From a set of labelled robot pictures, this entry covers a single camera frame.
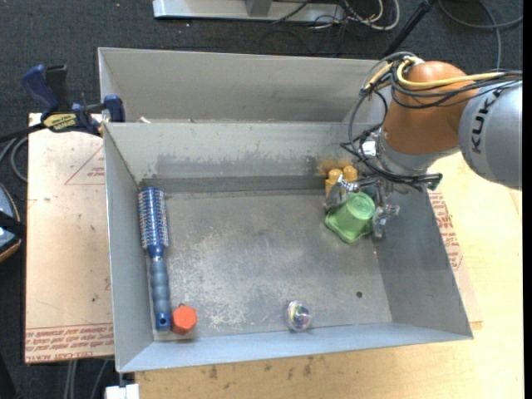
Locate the blue round hairbrush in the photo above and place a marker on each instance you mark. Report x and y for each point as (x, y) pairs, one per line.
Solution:
(154, 223)

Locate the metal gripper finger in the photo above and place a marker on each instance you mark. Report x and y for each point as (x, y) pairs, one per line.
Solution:
(384, 216)
(341, 189)

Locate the yellow toy brick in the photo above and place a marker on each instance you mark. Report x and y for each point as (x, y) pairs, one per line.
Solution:
(332, 178)

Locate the orange hexagonal block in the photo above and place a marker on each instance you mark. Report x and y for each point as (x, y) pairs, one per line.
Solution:
(184, 318)

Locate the translucent green cup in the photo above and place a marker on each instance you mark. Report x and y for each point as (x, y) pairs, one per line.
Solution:
(353, 218)

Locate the grey metal bin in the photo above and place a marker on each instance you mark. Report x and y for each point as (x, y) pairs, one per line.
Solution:
(270, 256)

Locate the clear ball with coloured swirls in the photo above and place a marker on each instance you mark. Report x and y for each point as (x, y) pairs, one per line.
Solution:
(298, 316)

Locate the brown cardboard board, red print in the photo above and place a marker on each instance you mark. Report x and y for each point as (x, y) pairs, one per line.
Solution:
(62, 243)

